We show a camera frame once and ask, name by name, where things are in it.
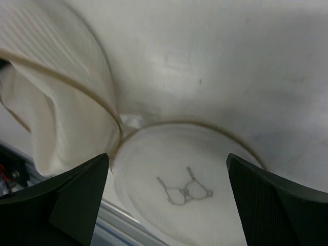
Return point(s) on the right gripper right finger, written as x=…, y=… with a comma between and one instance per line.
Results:
x=274, y=210

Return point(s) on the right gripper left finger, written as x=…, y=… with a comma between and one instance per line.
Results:
x=61, y=210

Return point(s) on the aluminium rail frame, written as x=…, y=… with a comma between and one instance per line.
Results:
x=112, y=227

